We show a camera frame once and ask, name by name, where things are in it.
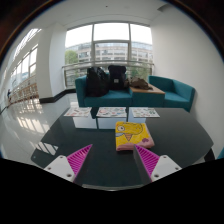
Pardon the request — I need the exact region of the brown bag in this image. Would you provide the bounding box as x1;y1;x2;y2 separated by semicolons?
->
128;77;154;91

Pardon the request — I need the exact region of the teal chair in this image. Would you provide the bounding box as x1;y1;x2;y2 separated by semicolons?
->
216;146;224;160

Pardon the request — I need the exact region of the bulky black backpack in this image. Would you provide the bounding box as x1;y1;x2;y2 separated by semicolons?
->
86;66;109;98

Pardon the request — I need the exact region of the printed paper sheet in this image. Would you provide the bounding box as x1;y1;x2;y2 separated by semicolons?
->
95;106;128;119
130;106;161;119
63;106;93;118

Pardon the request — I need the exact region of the orange pink yellow printed towel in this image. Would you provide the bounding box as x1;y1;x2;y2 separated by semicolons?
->
114;120;156;152

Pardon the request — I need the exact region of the teal sofa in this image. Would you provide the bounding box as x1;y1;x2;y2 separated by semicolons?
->
148;75;196;113
74;74;134;108

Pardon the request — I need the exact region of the wooden balustrade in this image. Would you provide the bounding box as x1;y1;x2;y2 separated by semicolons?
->
8;82;39;104

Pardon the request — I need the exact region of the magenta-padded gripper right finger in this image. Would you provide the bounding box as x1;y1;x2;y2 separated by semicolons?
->
133;144;183;185

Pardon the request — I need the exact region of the black backpack with label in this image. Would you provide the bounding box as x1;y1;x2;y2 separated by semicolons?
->
107;64;128;91

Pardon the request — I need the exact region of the wooden-topped teal side table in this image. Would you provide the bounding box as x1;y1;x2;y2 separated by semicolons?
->
129;84;166;108

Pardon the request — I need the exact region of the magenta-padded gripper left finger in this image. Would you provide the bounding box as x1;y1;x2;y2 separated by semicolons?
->
43;143;94;186

